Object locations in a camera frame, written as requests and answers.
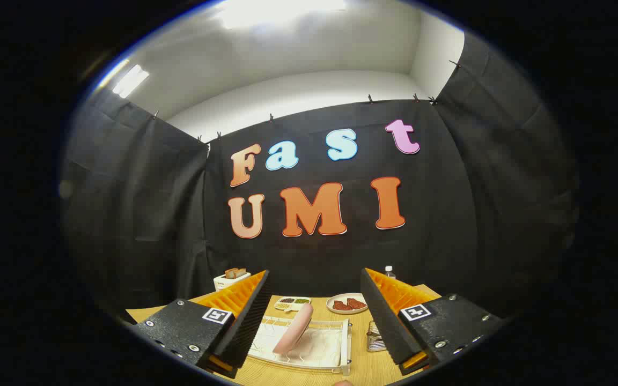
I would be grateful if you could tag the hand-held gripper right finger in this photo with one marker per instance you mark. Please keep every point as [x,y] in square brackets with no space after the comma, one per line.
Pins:
[384,321]

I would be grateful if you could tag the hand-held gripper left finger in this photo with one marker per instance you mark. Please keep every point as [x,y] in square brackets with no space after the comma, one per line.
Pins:
[250,321]

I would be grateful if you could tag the pink plate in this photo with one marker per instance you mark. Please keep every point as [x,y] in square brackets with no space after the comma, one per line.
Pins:
[294,329]

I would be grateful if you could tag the white divided dish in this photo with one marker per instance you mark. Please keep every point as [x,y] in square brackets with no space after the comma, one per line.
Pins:
[293,306]

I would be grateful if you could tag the white plate with meat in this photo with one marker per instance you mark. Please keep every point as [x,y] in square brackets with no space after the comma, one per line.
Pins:
[336,311]

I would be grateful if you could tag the brown meat piece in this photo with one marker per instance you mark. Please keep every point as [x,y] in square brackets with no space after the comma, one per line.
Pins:
[341,306]
[357,303]

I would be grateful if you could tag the white toaster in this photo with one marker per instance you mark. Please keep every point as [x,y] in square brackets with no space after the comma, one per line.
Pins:
[228,282]

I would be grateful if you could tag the clear water bottle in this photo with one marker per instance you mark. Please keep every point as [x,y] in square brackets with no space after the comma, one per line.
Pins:
[389,272]

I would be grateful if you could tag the toast slices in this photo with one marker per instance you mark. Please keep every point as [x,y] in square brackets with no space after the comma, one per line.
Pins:
[235,273]

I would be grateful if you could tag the white drip tray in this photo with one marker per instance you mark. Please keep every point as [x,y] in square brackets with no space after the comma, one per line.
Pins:
[322,346]

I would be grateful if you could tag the black backdrop cloth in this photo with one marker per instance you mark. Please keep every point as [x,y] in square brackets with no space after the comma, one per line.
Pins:
[448,214]

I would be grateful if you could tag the ceiling light strip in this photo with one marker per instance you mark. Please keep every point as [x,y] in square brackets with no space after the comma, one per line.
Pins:
[130,81]

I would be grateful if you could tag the large ceiling light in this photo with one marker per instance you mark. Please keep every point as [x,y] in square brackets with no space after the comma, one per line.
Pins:
[282,13]

